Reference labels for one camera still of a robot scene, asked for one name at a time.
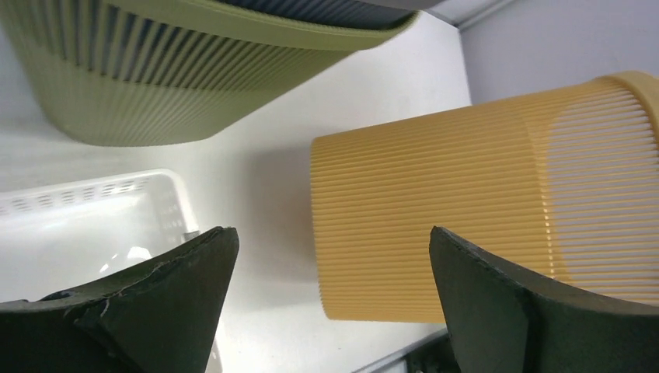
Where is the dark grey inner basket liner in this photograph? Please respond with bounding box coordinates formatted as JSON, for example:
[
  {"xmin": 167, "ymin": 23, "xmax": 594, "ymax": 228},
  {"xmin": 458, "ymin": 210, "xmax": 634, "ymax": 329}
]
[{"xmin": 226, "ymin": 0, "xmax": 415, "ymax": 30}]

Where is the yellow ribbed basket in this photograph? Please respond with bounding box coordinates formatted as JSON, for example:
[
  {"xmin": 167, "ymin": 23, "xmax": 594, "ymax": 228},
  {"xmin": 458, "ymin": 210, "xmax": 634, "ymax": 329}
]
[{"xmin": 310, "ymin": 71, "xmax": 658, "ymax": 323}]

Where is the olive green ribbed basket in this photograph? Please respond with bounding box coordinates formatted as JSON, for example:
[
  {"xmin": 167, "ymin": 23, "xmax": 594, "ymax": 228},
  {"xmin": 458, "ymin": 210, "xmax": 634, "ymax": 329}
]
[{"xmin": 1, "ymin": 1, "xmax": 418, "ymax": 147}]

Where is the white perforated plastic tray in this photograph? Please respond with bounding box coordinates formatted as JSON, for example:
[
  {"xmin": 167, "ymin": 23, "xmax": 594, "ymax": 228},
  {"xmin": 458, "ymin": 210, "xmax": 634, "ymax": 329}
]
[{"xmin": 1, "ymin": 169, "xmax": 199, "ymax": 302}]

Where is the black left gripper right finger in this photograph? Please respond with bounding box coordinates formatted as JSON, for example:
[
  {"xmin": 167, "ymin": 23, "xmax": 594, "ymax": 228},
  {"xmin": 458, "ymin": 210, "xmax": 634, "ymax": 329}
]
[{"xmin": 429, "ymin": 227, "xmax": 658, "ymax": 372}]

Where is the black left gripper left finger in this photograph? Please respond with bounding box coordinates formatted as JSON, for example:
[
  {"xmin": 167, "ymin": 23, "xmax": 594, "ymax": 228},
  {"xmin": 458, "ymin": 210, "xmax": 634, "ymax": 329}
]
[{"xmin": 1, "ymin": 227, "xmax": 239, "ymax": 372}]

